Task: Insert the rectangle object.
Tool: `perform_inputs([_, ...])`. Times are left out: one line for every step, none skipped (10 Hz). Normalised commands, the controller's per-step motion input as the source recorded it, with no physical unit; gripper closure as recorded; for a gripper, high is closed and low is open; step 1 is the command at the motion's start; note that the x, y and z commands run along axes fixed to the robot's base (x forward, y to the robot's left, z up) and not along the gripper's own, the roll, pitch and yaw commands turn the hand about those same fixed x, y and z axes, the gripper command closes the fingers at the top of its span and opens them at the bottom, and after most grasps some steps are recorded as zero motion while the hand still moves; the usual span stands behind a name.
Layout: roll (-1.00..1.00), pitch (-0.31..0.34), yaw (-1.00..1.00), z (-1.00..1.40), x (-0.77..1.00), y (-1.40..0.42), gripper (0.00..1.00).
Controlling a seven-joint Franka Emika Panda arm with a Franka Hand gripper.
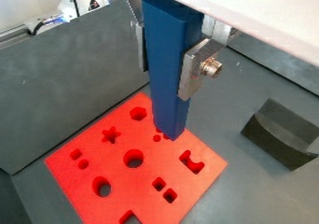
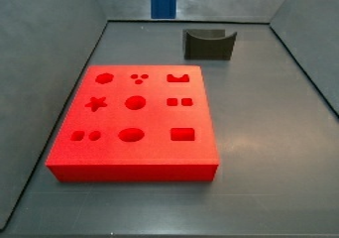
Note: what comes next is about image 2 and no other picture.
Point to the red shape sorter block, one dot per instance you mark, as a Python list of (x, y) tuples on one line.
[(138, 126)]

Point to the dark grey curved holder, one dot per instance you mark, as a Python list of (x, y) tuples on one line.
[(208, 44)]

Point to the blue vertical strip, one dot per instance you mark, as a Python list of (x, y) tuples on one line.
[(163, 9)]

